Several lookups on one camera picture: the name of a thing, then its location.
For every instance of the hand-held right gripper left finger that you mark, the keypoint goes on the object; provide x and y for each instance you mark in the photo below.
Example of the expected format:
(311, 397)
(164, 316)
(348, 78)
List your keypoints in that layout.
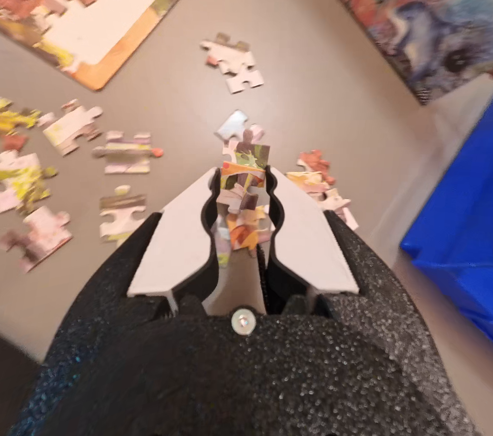
(173, 251)

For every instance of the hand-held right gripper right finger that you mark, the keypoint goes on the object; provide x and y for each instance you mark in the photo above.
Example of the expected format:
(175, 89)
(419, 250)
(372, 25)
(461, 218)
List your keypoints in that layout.
(314, 251)

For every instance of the orange green puzzle piece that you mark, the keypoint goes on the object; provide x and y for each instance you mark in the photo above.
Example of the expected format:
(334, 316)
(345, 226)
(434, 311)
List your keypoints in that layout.
(242, 174)

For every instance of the red-tipped grey striped puzzle piece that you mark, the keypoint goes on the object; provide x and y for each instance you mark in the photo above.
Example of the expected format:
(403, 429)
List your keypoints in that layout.
(123, 153)

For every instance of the pile of puzzle pieces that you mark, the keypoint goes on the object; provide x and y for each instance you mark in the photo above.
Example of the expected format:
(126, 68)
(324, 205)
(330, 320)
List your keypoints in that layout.
(69, 128)

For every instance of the grey desk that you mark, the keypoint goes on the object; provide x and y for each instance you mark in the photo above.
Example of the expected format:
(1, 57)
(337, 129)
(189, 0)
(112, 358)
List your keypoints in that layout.
(308, 97)

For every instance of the blue plastic bin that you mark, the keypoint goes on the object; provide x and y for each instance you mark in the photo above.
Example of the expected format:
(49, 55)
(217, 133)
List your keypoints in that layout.
(458, 232)

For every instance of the black perforated board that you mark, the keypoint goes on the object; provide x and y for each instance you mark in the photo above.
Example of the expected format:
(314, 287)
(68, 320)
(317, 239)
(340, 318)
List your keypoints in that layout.
(15, 386)

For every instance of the illustrated puzzle box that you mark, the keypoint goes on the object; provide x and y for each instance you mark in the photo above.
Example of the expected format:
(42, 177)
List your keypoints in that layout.
(416, 12)

